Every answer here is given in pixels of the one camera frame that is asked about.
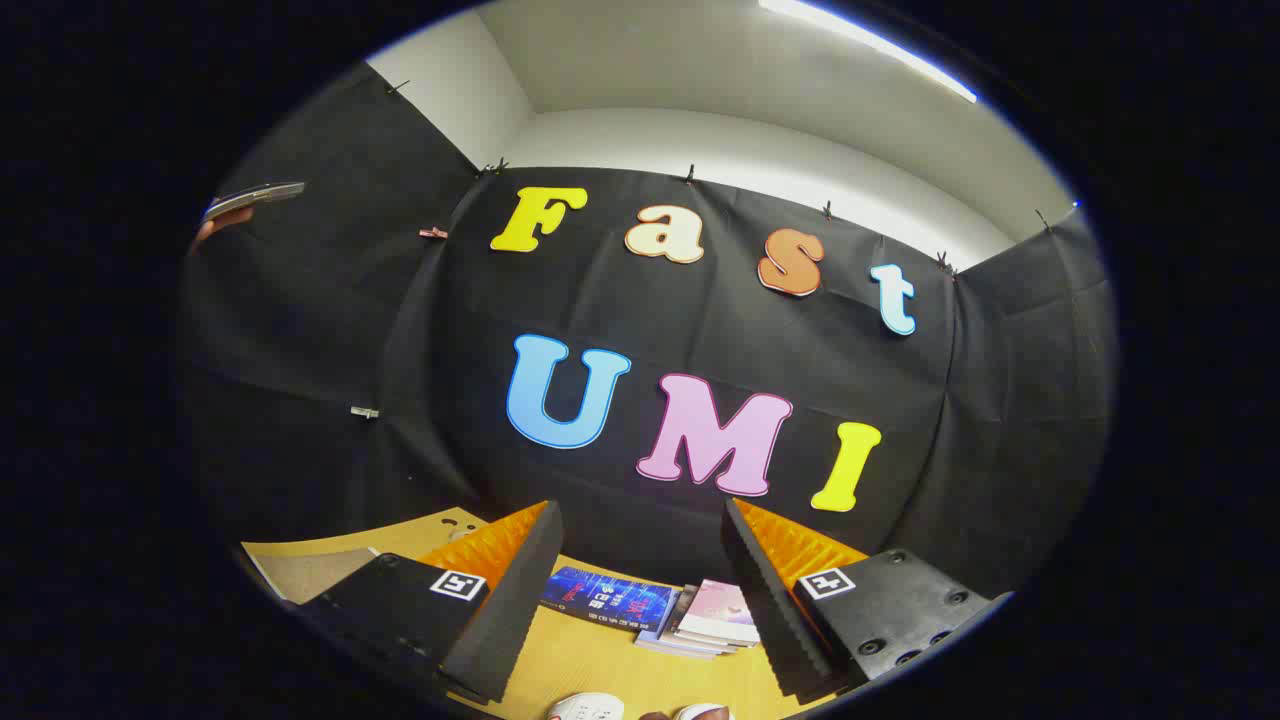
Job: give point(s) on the silver cloth clip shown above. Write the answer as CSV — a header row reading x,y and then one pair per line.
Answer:
x,y
365,412

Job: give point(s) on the white canvas shoe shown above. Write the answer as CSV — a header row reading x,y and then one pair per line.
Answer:
x,y
705,713
585,709

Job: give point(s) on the beige fabric storage box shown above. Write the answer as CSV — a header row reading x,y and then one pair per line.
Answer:
x,y
310,572

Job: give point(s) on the grey cover book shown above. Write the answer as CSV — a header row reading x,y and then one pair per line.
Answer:
x,y
675,625

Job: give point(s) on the dark blue book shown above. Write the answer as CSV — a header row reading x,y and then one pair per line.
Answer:
x,y
605,598

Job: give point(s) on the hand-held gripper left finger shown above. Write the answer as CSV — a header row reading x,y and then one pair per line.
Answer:
x,y
520,600

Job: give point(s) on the smartphone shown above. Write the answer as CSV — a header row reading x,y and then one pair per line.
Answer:
x,y
258,194

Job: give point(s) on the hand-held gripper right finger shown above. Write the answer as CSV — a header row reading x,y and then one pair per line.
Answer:
x,y
765,610

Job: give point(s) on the light blue cover book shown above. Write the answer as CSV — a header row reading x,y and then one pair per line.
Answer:
x,y
660,642

